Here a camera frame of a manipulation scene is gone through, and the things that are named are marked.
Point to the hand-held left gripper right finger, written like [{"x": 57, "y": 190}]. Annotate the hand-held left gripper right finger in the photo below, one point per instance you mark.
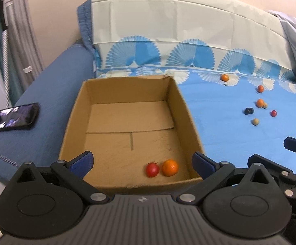
[{"x": 202, "y": 162}]

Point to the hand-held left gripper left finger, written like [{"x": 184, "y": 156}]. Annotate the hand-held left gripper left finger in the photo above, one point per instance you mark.
[{"x": 83, "y": 162}]

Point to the red cherry tomato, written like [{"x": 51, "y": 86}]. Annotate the red cherry tomato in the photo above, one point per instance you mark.
[
  {"x": 152, "y": 169},
  {"x": 273, "y": 113}
]

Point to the small orange tangerine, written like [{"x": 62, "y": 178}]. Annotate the small orange tangerine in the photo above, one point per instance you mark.
[
  {"x": 224, "y": 77},
  {"x": 260, "y": 103},
  {"x": 170, "y": 167},
  {"x": 260, "y": 89}
]

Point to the brown cardboard box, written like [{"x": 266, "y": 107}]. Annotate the brown cardboard box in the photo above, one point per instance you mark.
[{"x": 127, "y": 122}]

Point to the blue white fan-print sheet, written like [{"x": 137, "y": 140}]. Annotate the blue white fan-print sheet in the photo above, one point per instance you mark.
[{"x": 227, "y": 137}]

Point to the black smartphone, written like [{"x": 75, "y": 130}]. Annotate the black smartphone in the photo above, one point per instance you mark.
[{"x": 15, "y": 117}]

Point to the dark blue blanket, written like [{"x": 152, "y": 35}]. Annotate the dark blue blanket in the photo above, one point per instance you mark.
[{"x": 48, "y": 81}]

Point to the white curtain clip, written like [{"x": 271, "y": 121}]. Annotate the white curtain clip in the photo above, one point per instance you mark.
[{"x": 28, "y": 69}]

